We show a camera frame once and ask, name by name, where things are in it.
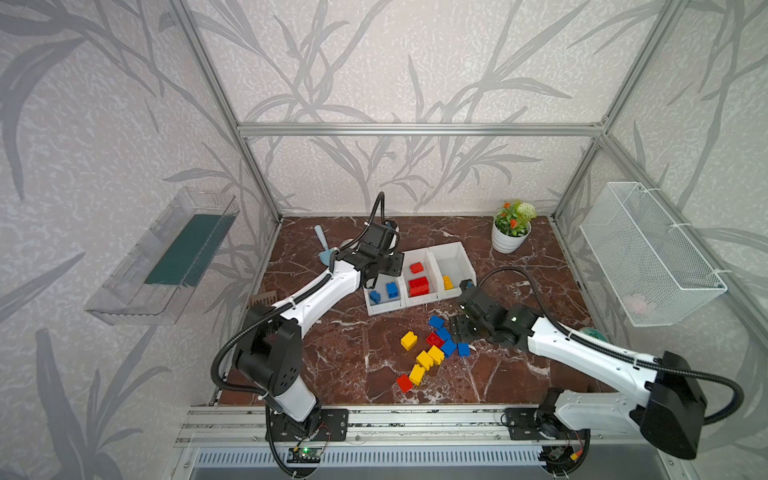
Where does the clear wall shelf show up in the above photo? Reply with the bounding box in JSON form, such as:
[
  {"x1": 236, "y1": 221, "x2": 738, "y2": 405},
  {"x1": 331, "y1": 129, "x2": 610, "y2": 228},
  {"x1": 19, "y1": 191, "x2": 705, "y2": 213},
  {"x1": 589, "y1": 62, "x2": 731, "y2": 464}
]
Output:
[{"x1": 85, "y1": 187, "x2": 240, "y2": 326}]

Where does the brown slotted scoop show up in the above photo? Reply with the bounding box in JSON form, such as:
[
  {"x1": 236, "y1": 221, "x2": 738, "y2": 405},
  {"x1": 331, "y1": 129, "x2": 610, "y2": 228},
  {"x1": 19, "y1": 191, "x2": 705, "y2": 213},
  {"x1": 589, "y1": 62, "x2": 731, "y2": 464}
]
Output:
[{"x1": 249, "y1": 290, "x2": 278, "y2": 307}]

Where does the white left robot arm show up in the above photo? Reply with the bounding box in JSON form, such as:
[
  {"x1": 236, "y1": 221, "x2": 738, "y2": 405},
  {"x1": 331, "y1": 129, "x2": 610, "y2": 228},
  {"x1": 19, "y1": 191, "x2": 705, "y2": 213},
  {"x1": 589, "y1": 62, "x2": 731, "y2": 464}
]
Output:
[{"x1": 233, "y1": 220, "x2": 404, "y2": 426}]

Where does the light blue scoop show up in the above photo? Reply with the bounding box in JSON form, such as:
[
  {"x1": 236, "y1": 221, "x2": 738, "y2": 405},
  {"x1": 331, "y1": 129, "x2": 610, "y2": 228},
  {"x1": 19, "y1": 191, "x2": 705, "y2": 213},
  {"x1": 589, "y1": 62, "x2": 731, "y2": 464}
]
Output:
[{"x1": 314, "y1": 225, "x2": 336, "y2": 267}]

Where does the white right bin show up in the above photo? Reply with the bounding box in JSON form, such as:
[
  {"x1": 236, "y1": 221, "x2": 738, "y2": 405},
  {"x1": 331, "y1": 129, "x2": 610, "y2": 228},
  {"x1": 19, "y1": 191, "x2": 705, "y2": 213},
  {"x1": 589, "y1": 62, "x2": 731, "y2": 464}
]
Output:
[{"x1": 427, "y1": 242, "x2": 477, "y2": 300}]

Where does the red lego brick front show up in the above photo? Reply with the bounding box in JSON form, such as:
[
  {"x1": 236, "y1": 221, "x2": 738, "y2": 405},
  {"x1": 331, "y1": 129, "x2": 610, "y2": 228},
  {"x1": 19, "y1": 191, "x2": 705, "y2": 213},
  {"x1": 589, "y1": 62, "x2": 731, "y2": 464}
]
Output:
[{"x1": 396, "y1": 374, "x2": 414, "y2": 393}]

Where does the white middle bin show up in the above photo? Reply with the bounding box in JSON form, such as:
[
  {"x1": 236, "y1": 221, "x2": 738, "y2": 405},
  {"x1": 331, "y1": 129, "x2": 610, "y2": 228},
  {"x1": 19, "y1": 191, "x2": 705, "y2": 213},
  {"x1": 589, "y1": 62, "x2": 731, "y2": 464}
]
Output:
[{"x1": 399, "y1": 248, "x2": 438, "y2": 308}]

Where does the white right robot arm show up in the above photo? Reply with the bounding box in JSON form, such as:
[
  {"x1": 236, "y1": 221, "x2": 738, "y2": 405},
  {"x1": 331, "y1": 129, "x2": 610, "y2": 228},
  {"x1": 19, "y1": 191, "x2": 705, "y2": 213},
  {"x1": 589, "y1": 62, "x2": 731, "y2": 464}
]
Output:
[{"x1": 452, "y1": 280, "x2": 707, "y2": 460}]

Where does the white wire basket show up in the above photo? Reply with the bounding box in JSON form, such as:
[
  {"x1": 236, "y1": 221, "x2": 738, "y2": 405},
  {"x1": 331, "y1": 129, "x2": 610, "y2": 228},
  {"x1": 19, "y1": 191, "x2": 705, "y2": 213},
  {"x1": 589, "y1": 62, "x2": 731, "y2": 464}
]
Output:
[{"x1": 580, "y1": 182, "x2": 728, "y2": 327}]

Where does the yellow lego brick front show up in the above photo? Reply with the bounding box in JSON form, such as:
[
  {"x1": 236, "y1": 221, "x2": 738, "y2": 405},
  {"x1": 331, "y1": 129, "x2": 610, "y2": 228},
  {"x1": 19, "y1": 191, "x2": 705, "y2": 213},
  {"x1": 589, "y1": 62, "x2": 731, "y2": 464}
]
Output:
[{"x1": 408, "y1": 364, "x2": 427, "y2": 386}]

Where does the white plant pot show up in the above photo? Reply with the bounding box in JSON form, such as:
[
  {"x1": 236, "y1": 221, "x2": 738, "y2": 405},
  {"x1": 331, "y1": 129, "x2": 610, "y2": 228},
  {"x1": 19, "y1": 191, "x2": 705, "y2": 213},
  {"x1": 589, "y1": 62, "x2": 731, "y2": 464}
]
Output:
[{"x1": 491, "y1": 223, "x2": 532, "y2": 254}]

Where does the white bin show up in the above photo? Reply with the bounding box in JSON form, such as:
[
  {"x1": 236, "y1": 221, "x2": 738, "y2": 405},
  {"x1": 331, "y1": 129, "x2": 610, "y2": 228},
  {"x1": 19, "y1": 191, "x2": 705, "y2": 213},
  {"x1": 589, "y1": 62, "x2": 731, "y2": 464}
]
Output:
[
  {"x1": 364, "y1": 274, "x2": 405, "y2": 316},
  {"x1": 427, "y1": 242, "x2": 477, "y2": 300},
  {"x1": 399, "y1": 248, "x2": 438, "y2": 308}
]

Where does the white left bin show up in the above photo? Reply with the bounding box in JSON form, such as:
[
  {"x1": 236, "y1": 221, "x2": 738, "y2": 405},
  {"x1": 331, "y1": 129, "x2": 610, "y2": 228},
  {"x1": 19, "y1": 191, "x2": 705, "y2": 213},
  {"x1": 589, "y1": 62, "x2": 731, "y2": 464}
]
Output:
[{"x1": 364, "y1": 274, "x2": 405, "y2": 316}]

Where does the green artificial plant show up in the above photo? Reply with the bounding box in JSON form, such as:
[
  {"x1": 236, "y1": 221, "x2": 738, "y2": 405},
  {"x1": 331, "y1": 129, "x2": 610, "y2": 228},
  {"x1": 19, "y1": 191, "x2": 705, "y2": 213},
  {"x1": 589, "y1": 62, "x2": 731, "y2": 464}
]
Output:
[{"x1": 494, "y1": 200, "x2": 537, "y2": 237}]

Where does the long red lego brick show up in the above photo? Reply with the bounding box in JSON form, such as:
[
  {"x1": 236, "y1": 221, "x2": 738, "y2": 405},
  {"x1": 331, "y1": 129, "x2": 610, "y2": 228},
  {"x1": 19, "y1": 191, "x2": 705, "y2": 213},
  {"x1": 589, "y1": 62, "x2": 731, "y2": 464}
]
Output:
[{"x1": 408, "y1": 276, "x2": 430, "y2": 297}]

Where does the blue lego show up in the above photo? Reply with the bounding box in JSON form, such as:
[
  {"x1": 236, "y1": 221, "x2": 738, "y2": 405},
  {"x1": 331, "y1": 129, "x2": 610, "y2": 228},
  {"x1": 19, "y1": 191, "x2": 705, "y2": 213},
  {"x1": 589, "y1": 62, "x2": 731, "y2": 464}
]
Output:
[{"x1": 386, "y1": 282, "x2": 400, "y2": 299}]

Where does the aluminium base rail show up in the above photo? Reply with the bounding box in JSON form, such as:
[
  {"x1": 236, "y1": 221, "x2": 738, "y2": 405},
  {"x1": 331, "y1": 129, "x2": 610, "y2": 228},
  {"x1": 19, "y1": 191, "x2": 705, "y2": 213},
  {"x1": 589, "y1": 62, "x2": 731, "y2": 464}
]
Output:
[{"x1": 174, "y1": 405, "x2": 589, "y2": 473}]

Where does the yellow lego brick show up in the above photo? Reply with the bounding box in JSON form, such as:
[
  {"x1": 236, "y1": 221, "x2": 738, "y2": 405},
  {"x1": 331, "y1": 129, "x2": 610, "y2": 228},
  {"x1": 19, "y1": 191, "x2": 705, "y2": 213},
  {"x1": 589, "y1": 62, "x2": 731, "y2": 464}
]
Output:
[
  {"x1": 408, "y1": 364, "x2": 427, "y2": 386},
  {"x1": 400, "y1": 331, "x2": 418, "y2": 351}
]

